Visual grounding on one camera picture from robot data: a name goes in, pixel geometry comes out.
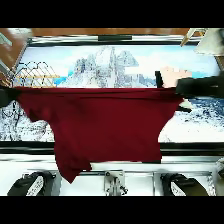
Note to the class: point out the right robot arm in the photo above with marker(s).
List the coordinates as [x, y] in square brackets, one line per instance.
[200, 86]

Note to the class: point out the red T-shirt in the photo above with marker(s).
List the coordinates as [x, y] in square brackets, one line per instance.
[106, 123]

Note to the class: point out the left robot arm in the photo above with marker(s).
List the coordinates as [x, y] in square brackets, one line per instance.
[6, 95]

